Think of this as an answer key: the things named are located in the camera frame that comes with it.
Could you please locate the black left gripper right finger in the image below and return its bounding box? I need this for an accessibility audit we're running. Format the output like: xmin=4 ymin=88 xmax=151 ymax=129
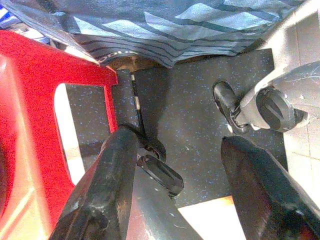
xmin=220 ymin=135 xmax=320 ymax=240

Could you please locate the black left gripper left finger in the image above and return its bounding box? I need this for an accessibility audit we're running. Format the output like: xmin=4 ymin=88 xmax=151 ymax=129
xmin=49 ymin=125 xmax=140 ymax=240

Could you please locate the black robot foot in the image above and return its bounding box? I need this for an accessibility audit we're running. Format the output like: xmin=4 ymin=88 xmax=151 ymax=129
xmin=136 ymin=134 xmax=185 ymax=198
xmin=212 ymin=81 xmax=251 ymax=135

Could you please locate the black rod with white bands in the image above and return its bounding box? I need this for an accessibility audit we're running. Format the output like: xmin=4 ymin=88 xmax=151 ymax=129
xmin=130 ymin=73 xmax=147 ymax=133

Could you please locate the black speckled rubber mat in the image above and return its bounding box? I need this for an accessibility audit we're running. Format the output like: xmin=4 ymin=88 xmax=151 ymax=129
xmin=63 ymin=47 xmax=288 ymax=208

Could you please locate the red plastic stool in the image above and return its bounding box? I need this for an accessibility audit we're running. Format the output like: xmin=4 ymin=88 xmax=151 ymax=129
xmin=0 ymin=29 xmax=120 ymax=240

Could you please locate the blue grey striped garment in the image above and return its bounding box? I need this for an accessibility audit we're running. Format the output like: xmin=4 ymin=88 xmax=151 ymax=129
xmin=7 ymin=0 xmax=308 ymax=69

